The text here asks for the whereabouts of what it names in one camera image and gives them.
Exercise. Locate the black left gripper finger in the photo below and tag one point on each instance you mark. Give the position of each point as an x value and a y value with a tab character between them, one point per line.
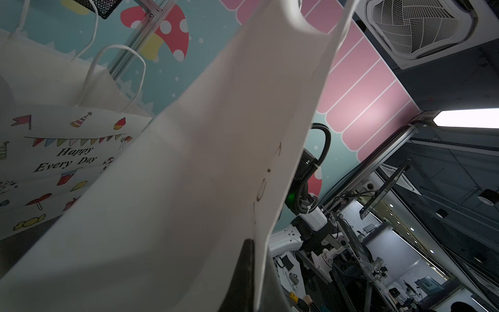
241	293

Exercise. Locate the back left white gift bag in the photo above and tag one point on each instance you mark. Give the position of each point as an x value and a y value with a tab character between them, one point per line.
63	122

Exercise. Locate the black monitor on stand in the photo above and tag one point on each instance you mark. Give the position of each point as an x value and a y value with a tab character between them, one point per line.
385	188

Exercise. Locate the black wire mesh wall basket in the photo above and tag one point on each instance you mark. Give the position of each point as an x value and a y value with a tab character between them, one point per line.
104	8

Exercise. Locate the ceiling air conditioner vent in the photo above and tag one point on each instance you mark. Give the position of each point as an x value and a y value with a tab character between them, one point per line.
416	32

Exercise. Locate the white paper gift bag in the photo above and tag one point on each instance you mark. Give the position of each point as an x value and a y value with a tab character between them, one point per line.
162	229

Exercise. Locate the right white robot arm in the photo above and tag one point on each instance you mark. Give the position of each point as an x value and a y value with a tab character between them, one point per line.
303	203

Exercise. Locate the ceiling fluorescent light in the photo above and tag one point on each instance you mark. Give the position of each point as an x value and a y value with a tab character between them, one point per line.
472	118

